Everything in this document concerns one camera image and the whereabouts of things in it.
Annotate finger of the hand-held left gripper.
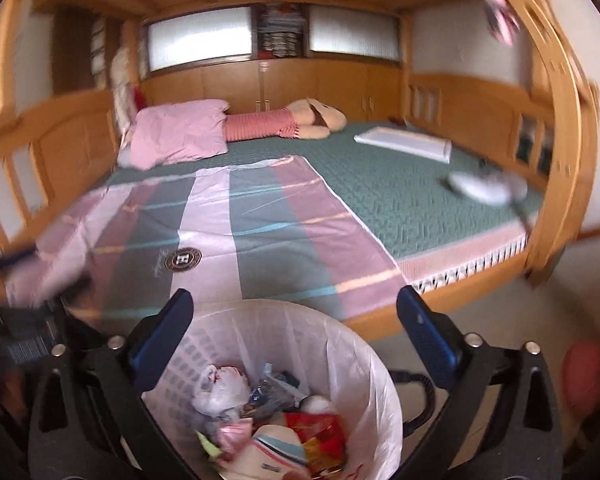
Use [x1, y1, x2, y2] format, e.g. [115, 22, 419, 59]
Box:
[0, 251, 43, 286]
[62, 270, 98, 312]

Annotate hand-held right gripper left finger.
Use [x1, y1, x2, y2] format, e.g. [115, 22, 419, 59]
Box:
[27, 287, 196, 480]

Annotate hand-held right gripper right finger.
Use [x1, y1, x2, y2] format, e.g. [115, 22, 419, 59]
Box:
[390, 285, 566, 480]

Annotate clear plastic bag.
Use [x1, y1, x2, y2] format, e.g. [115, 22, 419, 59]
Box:
[192, 364, 251, 416]

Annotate white lined trash bin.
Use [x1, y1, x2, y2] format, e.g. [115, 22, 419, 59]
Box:
[140, 298, 405, 480]

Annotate green wrapper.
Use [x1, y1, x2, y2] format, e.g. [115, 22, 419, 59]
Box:
[196, 430, 221, 458]

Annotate pink and white wrapper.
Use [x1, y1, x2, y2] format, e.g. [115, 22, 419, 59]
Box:
[215, 417, 253, 461]

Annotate grey plastic bag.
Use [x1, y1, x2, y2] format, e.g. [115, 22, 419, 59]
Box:
[247, 362, 311, 411]

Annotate red wrapper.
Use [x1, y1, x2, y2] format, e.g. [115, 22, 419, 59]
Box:
[285, 410, 348, 476]

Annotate white paper cup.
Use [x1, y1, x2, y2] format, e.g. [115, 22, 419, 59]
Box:
[225, 424, 308, 480]

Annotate green patterned bed mat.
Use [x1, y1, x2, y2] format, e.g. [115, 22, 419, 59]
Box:
[100, 120, 546, 261]

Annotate white rounded device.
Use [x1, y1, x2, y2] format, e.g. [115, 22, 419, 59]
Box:
[447, 170, 528, 206]

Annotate plaid bed sheet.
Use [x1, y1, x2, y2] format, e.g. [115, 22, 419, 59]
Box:
[5, 155, 411, 321]

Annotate pink round stool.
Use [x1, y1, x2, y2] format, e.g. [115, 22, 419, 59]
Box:
[562, 340, 600, 417]

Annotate pink pillow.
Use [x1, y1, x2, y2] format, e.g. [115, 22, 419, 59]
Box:
[129, 100, 231, 170]

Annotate long white board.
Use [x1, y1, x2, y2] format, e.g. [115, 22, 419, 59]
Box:
[354, 126, 453, 163]

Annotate white wrapped bundle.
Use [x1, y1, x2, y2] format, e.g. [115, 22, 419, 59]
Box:
[110, 47, 136, 126]

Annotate plush doll with striped shirt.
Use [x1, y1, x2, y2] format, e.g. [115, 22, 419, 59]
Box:
[117, 99, 348, 142]

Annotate frosted glass window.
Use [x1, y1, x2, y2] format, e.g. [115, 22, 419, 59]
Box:
[310, 7, 398, 61]
[147, 7, 253, 73]

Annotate shelf of stacked books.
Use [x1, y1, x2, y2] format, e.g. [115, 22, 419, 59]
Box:
[254, 5, 308, 61]

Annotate pink hanging cloth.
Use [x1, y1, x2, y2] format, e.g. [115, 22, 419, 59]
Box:
[475, 0, 536, 46]

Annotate black cable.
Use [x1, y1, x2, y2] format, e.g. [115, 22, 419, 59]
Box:
[390, 370, 437, 431]

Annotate wooden bunk bed frame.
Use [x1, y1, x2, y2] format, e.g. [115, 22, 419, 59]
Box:
[0, 0, 600, 341]

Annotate wooden wall cabinets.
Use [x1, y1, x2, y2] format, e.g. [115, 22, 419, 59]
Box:
[140, 57, 403, 126]

